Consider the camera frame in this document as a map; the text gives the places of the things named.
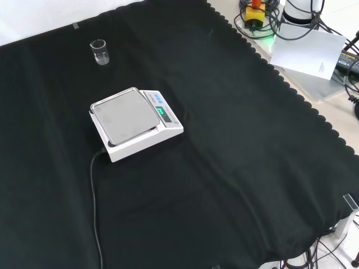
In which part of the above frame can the small clear glass beaker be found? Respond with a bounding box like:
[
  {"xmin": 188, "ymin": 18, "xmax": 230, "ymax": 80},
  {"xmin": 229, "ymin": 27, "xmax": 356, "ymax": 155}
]
[{"xmin": 89, "ymin": 39, "xmax": 110, "ymax": 66}]

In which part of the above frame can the white electronic balance steel pan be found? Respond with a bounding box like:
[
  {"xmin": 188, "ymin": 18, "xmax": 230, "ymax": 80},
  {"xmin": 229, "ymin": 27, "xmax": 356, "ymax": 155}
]
[{"xmin": 89, "ymin": 87, "xmax": 185, "ymax": 163}]

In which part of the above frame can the black bench cloth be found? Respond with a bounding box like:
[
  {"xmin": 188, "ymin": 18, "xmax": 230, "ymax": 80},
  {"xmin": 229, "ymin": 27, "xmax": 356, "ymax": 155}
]
[{"xmin": 0, "ymin": 0, "xmax": 359, "ymax": 269}]

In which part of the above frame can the yellow stop button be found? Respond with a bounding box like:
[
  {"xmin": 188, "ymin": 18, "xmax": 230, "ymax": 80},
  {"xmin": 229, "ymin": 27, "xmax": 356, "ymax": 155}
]
[{"xmin": 244, "ymin": 0, "xmax": 266, "ymax": 30}]

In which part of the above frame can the pale white board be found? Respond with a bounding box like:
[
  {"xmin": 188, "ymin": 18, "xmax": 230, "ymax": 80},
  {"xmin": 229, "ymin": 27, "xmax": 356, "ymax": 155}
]
[{"xmin": 269, "ymin": 22, "xmax": 348, "ymax": 81}]

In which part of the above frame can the black power adapter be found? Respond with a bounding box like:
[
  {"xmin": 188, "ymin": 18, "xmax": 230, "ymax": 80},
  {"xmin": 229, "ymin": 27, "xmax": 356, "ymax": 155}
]
[{"xmin": 335, "ymin": 48, "xmax": 359, "ymax": 74}]

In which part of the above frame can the black balance power cable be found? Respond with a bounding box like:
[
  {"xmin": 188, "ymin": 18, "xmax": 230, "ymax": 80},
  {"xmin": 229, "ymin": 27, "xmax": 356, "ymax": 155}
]
[{"xmin": 90, "ymin": 147, "xmax": 108, "ymax": 269}]

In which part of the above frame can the clear grey base plate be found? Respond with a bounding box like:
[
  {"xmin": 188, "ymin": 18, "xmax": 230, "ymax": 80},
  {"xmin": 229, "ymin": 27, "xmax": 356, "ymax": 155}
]
[{"xmin": 273, "ymin": 64, "xmax": 351, "ymax": 103}]

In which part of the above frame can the black looped cable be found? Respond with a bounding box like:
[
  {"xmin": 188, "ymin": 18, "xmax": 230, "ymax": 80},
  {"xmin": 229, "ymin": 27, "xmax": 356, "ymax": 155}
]
[{"xmin": 233, "ymin": 0, "xmax": 323, "ymax": 42}]

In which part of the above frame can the black coiled cable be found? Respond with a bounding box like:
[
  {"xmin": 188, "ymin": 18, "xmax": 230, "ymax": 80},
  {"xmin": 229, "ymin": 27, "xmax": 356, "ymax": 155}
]
[{"xmin": 343, "ymin": 73, "xmax": 359, "ymax": 103}]

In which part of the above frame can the black cable bundle under bench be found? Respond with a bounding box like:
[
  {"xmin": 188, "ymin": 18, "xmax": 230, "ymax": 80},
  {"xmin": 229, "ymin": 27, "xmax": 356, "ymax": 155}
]
[{"xmin": 279, "ymin": 228, "xmax": 359, "ymax": 269}]

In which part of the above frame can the metal bench bracket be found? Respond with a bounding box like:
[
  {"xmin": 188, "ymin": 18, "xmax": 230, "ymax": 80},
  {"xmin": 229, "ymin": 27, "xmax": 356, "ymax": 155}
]
[{"xmin": 333, "ymin": 193, "xmax": 359, "ymax": 239}]

